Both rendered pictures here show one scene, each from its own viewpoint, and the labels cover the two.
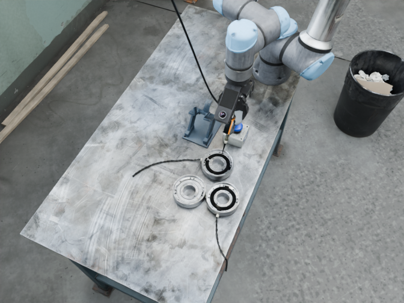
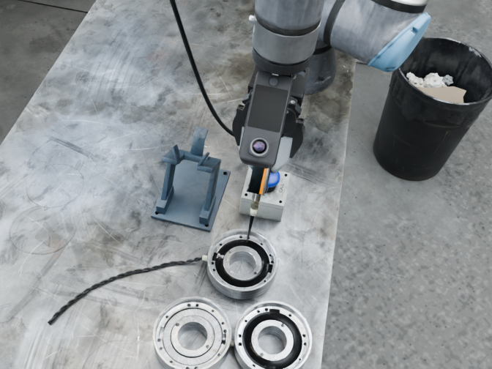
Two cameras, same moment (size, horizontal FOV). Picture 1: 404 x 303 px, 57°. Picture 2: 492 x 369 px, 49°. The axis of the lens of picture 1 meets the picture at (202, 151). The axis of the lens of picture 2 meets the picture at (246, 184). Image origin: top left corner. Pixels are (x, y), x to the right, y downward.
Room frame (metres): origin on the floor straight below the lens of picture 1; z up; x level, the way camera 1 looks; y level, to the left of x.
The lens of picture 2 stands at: (0.24, 0.09, 1.53)
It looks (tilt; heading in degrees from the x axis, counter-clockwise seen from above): 52 degrees down; 340
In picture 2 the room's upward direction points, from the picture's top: 7 degrees clockwise
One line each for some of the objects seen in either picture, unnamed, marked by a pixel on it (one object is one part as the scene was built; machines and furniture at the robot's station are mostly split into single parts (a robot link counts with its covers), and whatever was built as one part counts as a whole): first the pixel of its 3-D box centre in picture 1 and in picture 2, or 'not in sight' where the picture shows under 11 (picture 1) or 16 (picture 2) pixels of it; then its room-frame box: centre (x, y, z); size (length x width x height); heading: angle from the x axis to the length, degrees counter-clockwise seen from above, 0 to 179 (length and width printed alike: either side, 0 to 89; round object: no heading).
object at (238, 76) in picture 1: (237, 67); (282, 32); (0.73, -0.10, 1.15); 0.08 x 0.08 x 0.05
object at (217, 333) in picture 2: (189, 192); (192, 338); (0.52, 0.04, 0.82); 0.08 x 0.08 x 0.02
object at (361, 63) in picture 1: (367, 97); (425, 114); (1.39, -0.97, 0.21); 0.34 x 0.34 x 0.43
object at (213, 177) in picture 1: (217, 165); (241, 265); (0.62, -0.05, 0.82); 0.10 x 0.10 x 0.04
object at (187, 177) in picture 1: (189, 192); (192, 337); (0.52, 0.04, 0.82); 0.10 x 0.10 x 0.04
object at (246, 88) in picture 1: (237, 86); (277, 81); (0.74, -0.11, 1.07); 0.09 x 0.08 x 0.12; 152
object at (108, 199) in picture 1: (192, 122); (165, 183); (0.82, 0.03, 0.79); 1.20 x 0.60 x 0.02; 154
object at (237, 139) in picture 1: (237, 132); (266, 189); (0.75, -0.12, 0.82); 0.08 x 0.07 x 0.05; 154
